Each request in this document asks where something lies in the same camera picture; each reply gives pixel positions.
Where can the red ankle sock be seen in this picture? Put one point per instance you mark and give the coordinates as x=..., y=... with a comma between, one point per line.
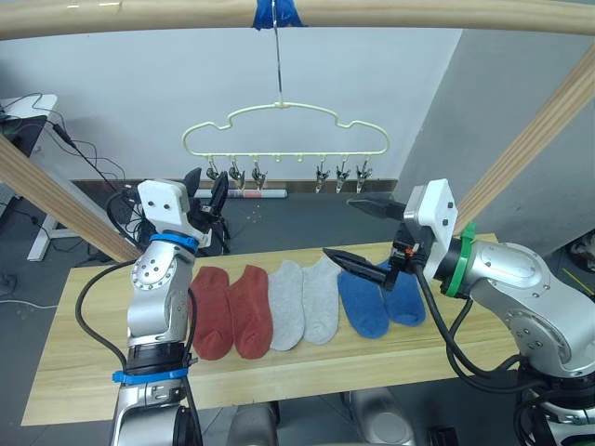
x=211, y=316
x=251, y=311

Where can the blue tape wrap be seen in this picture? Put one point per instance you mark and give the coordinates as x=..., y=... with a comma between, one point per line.
x=290, y=14

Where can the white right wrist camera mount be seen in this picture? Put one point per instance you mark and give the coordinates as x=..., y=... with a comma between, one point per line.
x=434, y=209

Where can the white desk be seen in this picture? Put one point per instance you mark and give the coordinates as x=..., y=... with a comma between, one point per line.
x=28, y=106

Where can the metal hanger clip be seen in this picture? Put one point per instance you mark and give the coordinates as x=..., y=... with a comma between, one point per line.
x=212, y=173
x=258, y=176
x=321, y=176
x=236, y=175
x=362, y=175
x=342, y=176

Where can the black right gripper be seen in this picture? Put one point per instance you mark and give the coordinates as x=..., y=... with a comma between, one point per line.
x=411, y=248

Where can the grey ankle sock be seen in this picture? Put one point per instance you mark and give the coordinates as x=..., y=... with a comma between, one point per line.
x=286, y=306
x=321, y=302

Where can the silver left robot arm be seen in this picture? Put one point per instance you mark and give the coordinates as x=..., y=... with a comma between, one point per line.
x=151, y=297

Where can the silver rounded robot shell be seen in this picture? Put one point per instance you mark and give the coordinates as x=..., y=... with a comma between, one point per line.
x=379, y=418
x=253, y=425

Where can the blue ankle sock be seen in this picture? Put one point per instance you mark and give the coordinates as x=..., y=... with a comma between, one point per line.
x=365, y=306
x=404, y=302

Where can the blue zip tie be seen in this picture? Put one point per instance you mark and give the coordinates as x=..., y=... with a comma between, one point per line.
x=174, y=240
x=149, y=375

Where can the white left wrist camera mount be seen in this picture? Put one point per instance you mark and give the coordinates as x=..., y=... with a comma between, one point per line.
x=160, y=200

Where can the green zip tie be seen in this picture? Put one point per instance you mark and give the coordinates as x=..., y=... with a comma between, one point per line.
x=462, y=260

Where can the cream plastic clip hanger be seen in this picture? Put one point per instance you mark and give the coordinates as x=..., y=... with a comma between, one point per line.
x=260, y=108

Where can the horizontal wooden frame beam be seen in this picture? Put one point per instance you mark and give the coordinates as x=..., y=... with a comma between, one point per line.
x=139, y=16

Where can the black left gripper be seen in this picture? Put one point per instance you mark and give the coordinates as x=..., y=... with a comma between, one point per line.
x=207, y=214

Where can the slanted wooden frame post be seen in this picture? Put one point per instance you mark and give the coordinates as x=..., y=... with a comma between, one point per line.
x=534, y=135
x=51, y=190

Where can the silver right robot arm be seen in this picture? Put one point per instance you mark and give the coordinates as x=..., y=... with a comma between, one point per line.
x=516, y=288

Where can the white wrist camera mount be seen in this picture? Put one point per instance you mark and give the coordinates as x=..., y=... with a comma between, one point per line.
x=160, y=200
x=434, y=209

